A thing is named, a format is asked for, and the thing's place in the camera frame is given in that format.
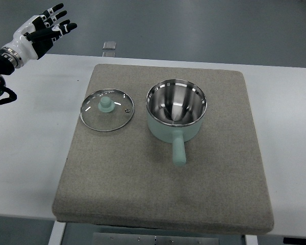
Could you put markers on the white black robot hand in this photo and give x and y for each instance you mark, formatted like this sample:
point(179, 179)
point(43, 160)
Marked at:
point(37, 35)

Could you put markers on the glass lid with green knob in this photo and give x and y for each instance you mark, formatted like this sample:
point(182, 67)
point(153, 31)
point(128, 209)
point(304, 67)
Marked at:
point(107, 110)

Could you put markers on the small floor plate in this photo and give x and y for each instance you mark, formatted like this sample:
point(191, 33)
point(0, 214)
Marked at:
point(109, 45)

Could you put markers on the mint green saucepan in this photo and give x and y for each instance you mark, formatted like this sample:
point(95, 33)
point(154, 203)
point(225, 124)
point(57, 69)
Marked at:
point(175, 111)

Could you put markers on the metal plate under table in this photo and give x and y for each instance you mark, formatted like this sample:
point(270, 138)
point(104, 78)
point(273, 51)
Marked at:
point(115, 238)

